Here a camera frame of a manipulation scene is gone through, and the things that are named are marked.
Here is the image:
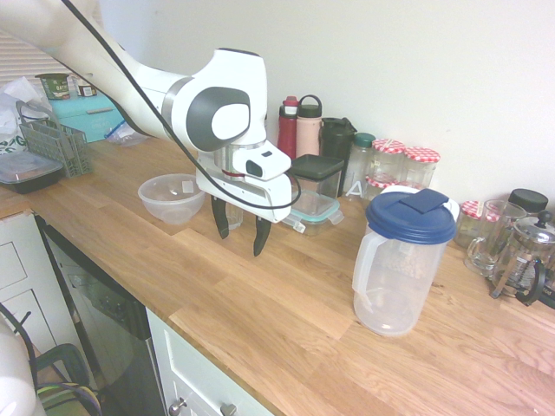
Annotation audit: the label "black dishwasher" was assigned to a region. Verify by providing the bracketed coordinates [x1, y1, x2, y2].
[36, 214, 168, 416]

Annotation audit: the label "jar with black lid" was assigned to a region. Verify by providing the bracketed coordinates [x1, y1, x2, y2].
[507, 188, 550, 218]

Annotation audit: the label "glass container with teal lid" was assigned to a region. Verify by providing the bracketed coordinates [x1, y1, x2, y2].
[284, 189, 345, 237]

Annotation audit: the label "teal bread box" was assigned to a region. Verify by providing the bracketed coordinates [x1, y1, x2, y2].
[49, 92, 132, 145]

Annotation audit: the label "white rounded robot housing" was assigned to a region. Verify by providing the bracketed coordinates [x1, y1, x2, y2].
[0, 318, 47, 416]

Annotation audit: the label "glass jar with green lid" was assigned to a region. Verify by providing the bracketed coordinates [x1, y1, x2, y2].
[342, 132, 377, 198]

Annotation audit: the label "jar with red gingham lid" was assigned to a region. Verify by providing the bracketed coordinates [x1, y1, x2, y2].
[364, 174, 396, 214]
[371, 138, 407, 184]
[402, 146, 441, 191]
[454, 199, 487, 249]

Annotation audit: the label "clear pitcher with blue lid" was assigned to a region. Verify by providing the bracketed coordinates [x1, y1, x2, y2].
[351, 187, 460, 337]

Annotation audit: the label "white window blinds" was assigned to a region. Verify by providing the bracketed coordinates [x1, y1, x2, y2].
[0, 29, 67, 89]

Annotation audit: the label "black food container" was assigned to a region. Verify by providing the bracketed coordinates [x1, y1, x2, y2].
[0, 153, 65, 195]

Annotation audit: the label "white cabinet door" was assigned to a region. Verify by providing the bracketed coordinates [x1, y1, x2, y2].
[145, 307, 285, 416]

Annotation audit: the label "clear glass mug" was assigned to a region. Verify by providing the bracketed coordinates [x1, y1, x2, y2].
[464, 198, 528, 278]

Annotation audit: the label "white drawer cabinet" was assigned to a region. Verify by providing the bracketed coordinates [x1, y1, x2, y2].
[0, 211, 90, 363]

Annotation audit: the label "glass French press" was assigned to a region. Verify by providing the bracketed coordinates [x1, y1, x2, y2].
[489, 209, 555, 309]

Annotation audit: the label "green oatmeal cup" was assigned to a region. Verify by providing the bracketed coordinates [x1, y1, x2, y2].
[35, 72, 71, 101]

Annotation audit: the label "red water bottle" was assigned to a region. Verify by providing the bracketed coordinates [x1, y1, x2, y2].
[277, 95, 301, 160]

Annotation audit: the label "black shaker bottle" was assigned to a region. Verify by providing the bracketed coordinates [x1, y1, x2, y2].
[319, 116, 358, 175]

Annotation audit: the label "clear zip bag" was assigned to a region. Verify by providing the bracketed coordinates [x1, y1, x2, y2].
[103, 118, 151, 148]

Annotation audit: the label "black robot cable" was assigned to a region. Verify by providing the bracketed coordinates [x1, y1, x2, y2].
[62, 0, 303, 210]

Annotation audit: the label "square container with black lid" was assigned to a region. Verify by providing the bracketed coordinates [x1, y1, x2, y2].
[291, 153, 346, 200]

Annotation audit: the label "brown and white cup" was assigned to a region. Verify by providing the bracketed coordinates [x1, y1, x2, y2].
[69, 74, 98, 99]

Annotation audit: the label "grey cutlery basket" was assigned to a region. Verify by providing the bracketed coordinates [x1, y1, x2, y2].
[16, 100, 96, 179]

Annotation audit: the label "clear plastic bowl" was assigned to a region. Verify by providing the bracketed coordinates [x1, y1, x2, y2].
[137, 172, 206, 225]

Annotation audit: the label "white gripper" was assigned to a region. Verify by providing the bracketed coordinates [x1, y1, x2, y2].
[194, 158, 293, 258]

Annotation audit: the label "white plastic bag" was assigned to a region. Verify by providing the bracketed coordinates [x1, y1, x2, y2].
[0, 76, 54, 158]

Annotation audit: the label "bundle of coloured cables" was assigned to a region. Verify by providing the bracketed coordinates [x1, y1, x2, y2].
[35, 380, 101, 416]

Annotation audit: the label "pink bottle with black cap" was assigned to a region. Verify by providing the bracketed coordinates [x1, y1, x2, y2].
[296, 94, 324, 160]

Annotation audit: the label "clear drinking glass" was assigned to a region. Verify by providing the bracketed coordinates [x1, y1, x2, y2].
[224, 201, 249, 231]

